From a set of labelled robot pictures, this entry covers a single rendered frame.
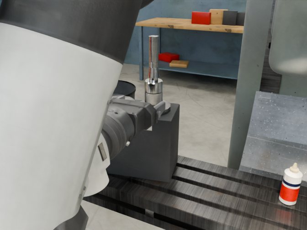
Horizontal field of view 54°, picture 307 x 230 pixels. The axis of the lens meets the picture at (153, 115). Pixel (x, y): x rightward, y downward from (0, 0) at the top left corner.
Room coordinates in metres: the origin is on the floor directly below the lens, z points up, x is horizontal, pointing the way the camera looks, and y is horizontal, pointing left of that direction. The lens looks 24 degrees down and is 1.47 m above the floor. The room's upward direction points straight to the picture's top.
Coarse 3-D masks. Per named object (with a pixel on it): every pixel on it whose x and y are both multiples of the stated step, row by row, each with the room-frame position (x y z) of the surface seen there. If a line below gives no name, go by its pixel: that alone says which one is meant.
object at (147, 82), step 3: (159, 78) 0.76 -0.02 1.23; (144, 81) 0.74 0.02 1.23; (147, 81) 0.74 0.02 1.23; (150, 81) 0.74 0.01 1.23; (156, 81) 0.74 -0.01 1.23; (159, 81) 0.74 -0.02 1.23; (162, 81) 0.74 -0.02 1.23; (147, 84) 0.73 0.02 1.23; (150, 84) 0.72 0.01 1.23; (153, 84) 0.72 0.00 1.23; (156, 84) 0.72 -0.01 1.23; (159, 84) 0.73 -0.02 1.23; (162, 84) 0.74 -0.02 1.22
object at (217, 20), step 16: (192, 16) 4.49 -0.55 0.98; (208, 16) 4.37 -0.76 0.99; (224, 16) 4.35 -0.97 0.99; (240, 16) 4.28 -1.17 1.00; (160, 32) 5.20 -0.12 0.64; (240, 32) 3.94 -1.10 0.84; (160, 48) 5.21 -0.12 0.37; (144, 64) 4.70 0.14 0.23; (160, 64) 4.70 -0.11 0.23; (176, 64) 4.53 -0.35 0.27; (192, 64) 4.70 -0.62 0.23; (208, 64) 4.70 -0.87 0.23; (224, 64) 4.70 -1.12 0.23
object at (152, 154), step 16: (112, 96) 0.81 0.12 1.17; (128, 96) 0.81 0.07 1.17; (176, 112) 0.74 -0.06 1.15; (160, 128) 0.68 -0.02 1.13; (176, 128) 0.75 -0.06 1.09; (144, 144) 0.69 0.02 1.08; (160, 144) 0.68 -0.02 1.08; (176, 144) 0.76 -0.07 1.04; (112, 160) 0.71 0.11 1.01; (128, 160) 0.70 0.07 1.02; (144, 160) 0.69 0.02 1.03; (160, 160) 0.68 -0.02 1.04; (176, 160) 0.77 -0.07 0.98; (144, 176) 0.69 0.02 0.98; (160, 176) 0.68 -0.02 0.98
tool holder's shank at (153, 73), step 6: (150, 36) 0.74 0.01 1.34; (156, 36) 0.74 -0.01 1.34; (150, 42) 0.74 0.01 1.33; (156, 42) 0.74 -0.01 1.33; (150, 48) 0.74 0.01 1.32; (156, 48) 0.74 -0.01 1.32; (150, 54) 0.74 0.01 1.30; (156, 54) 0.74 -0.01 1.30; (150, 60) 0.74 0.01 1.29; (156, 60) 0.74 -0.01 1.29; (150, 66) 0.74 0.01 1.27; (156, 66) 0.74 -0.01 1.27; (150, 72) 0.74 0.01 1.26; (156, 72) 0.73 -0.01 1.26; (150, 78) 0.74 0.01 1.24; (156, 78) 0.74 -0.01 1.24
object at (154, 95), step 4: (144, 84) 0.74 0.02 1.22; (148, 88) 0.73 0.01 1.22; (152, 88) 0.72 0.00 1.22; (156, 88) 0.72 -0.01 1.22; (160, 88) 0.73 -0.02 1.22; (148, 92) 0.73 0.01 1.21; (152, 92) 0.72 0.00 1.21; (156, 92) 0.72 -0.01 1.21; (160, 92) 0.73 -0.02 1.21; (148, 96) 0.73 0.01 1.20; (152, 96) 0.72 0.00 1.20; (156, 96) 0.72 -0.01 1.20; (160, 96) 0.73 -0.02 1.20; (148, 100) 0.73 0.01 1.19; (152, 100) 0.72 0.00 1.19; (156, 100) 0.72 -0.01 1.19; (160, 100) 0.73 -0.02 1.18; (152, 104) 0.72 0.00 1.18; (156, 104) 0.72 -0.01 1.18
